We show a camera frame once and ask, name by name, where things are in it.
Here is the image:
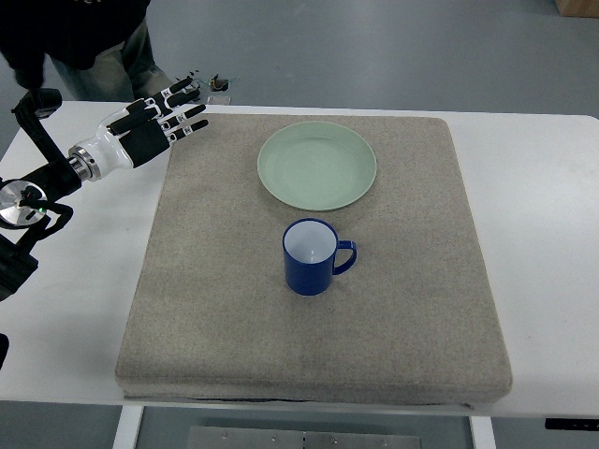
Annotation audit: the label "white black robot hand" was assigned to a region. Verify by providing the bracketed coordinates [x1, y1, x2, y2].
[67, 77, 209, 180]

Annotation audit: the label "blue enamel mug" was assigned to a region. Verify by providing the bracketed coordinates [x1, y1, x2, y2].
[282, 217, 358, 296]

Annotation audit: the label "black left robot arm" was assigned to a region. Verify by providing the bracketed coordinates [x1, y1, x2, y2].
[1, 77, 208, 298]

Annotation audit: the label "green plate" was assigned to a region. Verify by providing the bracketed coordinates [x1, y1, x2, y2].
[257, 121, 377, 211]

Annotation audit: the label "clear plastic piece on floor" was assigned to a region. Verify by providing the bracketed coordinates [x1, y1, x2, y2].
[206, 95, 231, 106]

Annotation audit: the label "small electronic parts on floor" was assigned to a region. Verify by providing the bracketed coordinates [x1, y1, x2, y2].
[175, 68, 239, 93]

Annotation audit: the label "person in dark clothes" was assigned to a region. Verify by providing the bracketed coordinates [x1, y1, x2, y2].
[1, 1, 171, 102]

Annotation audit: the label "beige fabric mat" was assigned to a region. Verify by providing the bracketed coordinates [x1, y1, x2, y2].
[115, 114, 512, 405]

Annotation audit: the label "black object at left edge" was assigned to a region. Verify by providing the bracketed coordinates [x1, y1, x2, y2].
[0, 334, 9, 369]

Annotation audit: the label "cardboard box corner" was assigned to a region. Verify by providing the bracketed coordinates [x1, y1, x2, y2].
[555, 0, 599, 19]

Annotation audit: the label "black table control panel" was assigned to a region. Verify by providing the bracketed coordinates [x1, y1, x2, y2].
[545, 418, 599, 431]

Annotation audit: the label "metal table base plate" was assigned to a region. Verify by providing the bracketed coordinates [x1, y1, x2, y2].
[186, 426, 422, 449]

